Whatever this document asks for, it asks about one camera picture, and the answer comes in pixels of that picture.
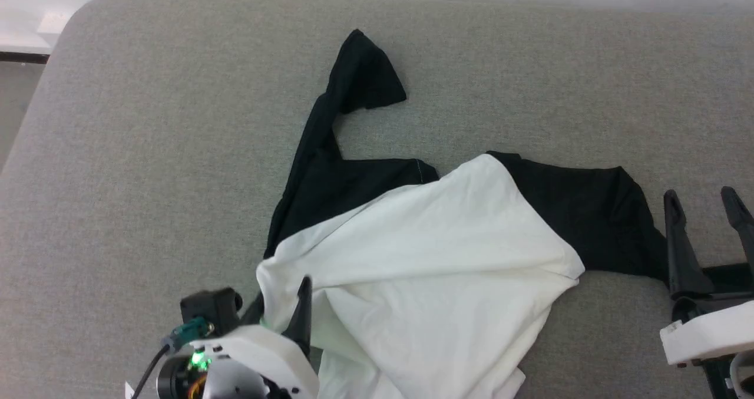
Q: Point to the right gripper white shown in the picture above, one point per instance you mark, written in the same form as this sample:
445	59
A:
707	331

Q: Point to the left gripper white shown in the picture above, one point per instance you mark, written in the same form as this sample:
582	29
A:
265	352

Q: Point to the black and white t-shirt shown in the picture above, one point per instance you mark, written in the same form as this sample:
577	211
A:
442	257

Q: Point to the left white grey robot arm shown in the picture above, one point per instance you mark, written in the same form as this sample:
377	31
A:
232	384

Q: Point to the right white grey robot arm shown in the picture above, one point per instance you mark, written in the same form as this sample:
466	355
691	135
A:
742	381

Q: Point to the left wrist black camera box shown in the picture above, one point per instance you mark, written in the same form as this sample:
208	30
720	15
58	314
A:
209	307

